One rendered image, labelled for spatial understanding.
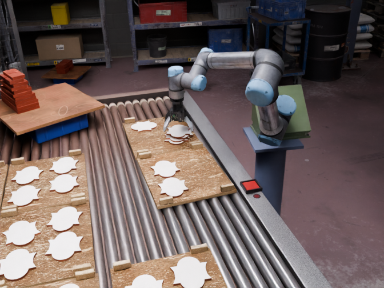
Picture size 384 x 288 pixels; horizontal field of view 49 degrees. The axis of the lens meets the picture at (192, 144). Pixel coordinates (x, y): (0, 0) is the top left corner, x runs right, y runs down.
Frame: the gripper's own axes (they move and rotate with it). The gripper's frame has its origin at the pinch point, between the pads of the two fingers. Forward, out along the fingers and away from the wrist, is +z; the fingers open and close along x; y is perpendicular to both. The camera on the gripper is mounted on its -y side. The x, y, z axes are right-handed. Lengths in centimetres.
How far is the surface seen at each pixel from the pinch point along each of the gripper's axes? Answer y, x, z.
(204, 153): 17.5, 13.8, 3.6
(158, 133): -4.5, -11.1, 3.6
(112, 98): -52, -45, 2
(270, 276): 96, 35, 5
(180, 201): 57, 4, 4
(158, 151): 14.9, -9.6, 3.5
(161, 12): -397, -45, 19
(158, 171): 35.5, -7.3, 2.6
